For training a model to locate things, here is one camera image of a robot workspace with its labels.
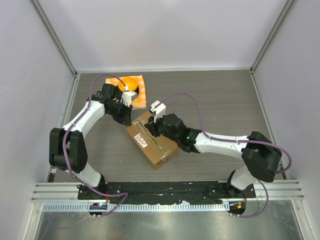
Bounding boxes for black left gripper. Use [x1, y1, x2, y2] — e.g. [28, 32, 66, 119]
[107, 101, 133, 126]

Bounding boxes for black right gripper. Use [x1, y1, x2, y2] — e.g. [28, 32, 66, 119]
[145, 111, 179, 144]

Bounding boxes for brown cardboard express box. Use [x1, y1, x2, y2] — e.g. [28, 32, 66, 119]
[125, 111, 180, 170]

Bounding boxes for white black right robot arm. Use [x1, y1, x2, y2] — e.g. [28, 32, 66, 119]
[144, 113, 282, 198]

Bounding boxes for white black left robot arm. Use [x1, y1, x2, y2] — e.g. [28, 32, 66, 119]
[49, 83, 137, 200]

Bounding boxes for orange checkered cloth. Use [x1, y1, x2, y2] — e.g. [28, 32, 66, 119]
[105, 75, 147, 110]

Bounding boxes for orange bowl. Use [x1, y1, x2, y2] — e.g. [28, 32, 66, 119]
[118, 76, 138, 92]

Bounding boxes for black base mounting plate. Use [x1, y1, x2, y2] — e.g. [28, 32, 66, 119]
[77, 181, 256, 205]

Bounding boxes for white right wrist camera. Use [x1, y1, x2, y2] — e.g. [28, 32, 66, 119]
[149, 100, 166, 123]

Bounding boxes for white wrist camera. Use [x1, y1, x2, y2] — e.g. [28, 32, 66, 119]
[121, 86, 138, 107]
[149, 100, 166, 123]

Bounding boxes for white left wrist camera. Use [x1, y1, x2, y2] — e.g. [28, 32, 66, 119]
[121, 86, 138, 107]

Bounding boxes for white slotted cable duct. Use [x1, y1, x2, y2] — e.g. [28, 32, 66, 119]
[42, 201, 230, 213]

